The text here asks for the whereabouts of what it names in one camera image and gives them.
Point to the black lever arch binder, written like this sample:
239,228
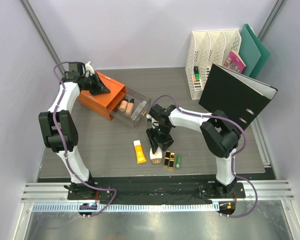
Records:
240,97

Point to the green folder front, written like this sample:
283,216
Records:
248,51

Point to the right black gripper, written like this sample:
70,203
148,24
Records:
167,142

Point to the green lipstick box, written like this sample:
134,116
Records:
178,161

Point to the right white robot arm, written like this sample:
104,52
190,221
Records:
221,137

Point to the cream oval compact bottle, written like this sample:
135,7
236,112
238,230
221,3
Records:
156,158

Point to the beige foundation bottle clear cap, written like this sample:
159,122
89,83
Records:
123,105

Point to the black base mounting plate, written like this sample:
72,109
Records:
155,190

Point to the green folder back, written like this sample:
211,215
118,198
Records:
260,59

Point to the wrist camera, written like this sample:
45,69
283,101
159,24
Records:
76,69
158,113

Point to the clear acrylic drawer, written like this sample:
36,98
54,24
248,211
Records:
129,94

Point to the pink booklet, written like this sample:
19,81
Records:
234,62

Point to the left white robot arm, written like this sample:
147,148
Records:
59,131

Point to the green folder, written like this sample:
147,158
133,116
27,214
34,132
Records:
260,59
248,51

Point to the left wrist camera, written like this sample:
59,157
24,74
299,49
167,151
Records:
76,69

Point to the orange white tube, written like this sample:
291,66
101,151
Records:
140,156

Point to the green orange highlighter markers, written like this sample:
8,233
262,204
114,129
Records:
195,74

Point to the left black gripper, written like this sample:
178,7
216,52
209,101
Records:
97,83

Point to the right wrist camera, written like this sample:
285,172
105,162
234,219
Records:
158,113

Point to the white mesh file rack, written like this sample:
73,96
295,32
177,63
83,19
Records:
208,47

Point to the clear liquid bottle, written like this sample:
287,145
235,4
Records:
138,110

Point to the beige foundation bottle black cap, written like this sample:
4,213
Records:
129,108

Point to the white slotted cable duct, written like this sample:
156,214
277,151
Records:
86,207

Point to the orange drawer organizer box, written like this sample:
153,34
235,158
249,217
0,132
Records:
104,104

